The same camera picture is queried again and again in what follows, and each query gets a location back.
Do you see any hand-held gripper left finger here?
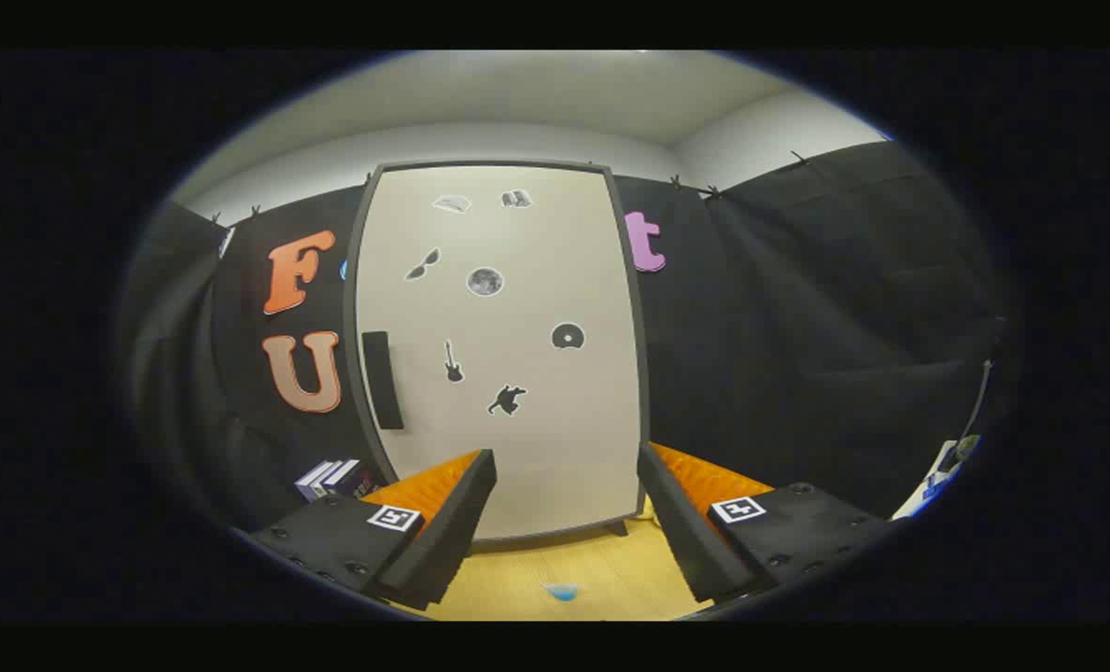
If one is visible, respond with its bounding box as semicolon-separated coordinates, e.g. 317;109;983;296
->
248;448;499;612

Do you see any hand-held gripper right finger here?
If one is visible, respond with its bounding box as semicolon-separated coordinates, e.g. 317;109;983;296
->
637;441;893;605

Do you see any white cabinet door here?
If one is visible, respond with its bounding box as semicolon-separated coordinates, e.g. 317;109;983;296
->
356;166;645;542

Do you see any white book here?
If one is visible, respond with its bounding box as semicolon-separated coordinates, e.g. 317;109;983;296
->
294;458;361;502

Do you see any black backdrop cloth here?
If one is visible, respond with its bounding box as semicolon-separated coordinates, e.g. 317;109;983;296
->
120;140;1015;535

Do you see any grey cabinet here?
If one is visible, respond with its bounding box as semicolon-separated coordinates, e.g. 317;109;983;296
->
342;160;652;553

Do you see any white and blue object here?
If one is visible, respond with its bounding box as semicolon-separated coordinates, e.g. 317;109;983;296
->
892;437;982;522

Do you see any black door handle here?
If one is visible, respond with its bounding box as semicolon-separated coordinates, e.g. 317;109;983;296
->
361;330;405;431

